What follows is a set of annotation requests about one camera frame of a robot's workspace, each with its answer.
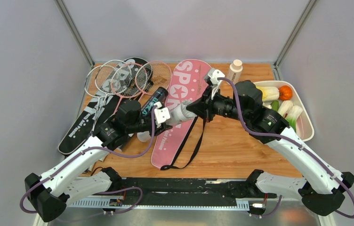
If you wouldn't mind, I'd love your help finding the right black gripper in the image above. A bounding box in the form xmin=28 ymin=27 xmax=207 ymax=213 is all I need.
xmin=186 ymin=86 xmax=249 ymax=123

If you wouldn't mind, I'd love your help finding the white shuttlecock tube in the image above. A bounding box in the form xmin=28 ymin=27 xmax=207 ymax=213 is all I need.
xmin=136 ymin=99 xmax=198 ymax=143

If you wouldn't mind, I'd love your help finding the black shuttlecock tube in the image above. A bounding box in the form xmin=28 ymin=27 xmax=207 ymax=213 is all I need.
xmin=141 ymin=87 xmax=169 ymax=116

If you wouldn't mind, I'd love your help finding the pink racket cover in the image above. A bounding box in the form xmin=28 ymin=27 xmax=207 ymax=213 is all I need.
xmin=151 ymin=59 xmax=211 ymax=169

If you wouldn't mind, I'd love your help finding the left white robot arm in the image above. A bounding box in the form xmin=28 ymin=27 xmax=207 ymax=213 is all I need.
xmin=20 ymin=100 xmax=172 ymax=223

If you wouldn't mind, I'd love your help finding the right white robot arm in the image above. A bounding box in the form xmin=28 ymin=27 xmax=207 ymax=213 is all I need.
xmin=187 ymin=81 xmax=354 ymax=218

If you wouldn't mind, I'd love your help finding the beige plastic bottle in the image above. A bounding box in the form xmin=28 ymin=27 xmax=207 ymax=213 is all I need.
xmin=226 ymin=59 xmax=243 ymax=84

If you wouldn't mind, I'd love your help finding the pink racket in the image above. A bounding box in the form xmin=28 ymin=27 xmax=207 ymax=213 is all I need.
xmin=135 ymin=60 xmax=171 ymax=103
xmin=110 ymin=63 xmax=142 ymax=115

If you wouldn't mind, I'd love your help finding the black racket cover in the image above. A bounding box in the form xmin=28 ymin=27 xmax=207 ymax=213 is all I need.
xmin=58 ymin=57 xmax=148 ymax=156

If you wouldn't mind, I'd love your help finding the pink racket right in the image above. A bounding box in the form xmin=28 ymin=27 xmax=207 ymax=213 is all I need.
xmin=135 ymin=60 xmax=171 ymax=103

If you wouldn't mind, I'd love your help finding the mushroom toy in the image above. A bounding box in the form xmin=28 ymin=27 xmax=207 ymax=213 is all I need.
xmin=263 ymin=103 xmax=272 ymax=109

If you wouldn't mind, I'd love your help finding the yellow napa cabbage toy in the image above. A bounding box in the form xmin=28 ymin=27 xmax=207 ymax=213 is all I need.
xmin=256 ymin=86 xmax=280 ymax=102

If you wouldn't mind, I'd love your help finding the green leaf vegetable toy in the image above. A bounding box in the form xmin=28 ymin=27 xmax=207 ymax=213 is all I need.
xmin=271 ymin=100 xmax=280 ymax=112

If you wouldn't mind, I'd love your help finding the orange tomato toy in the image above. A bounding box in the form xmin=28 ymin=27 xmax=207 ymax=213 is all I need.
xmin=279 ymin=85 xmax=293 ymax=101

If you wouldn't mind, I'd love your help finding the bok choy toy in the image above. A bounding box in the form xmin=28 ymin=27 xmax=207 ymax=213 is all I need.
xmin=285 ymin=105 xmax=303 ymax=131

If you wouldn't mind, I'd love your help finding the white plastic tray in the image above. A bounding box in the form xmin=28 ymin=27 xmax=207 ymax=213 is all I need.
xmin=254 ymin=81 xmax=314 ymax=142

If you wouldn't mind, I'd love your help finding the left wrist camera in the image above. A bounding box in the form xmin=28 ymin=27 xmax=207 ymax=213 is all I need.
xmin=153 ymin=102 xmax=171 ymax=127

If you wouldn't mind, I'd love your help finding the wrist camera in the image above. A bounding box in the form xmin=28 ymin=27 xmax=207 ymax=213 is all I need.
xmin=204 ymin=68 xmax=225 ymax=100
xmin=153 ymin=102 xmax=171 ymax=127

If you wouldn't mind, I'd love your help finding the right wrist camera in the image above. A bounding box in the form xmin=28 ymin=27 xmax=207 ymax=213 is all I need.
xmin=204 ymin=68 xmax=225 ymax=100

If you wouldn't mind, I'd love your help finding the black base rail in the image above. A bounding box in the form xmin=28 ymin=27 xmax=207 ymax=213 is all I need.
xmin=90 ymin=168 xmax=277 ymax=208

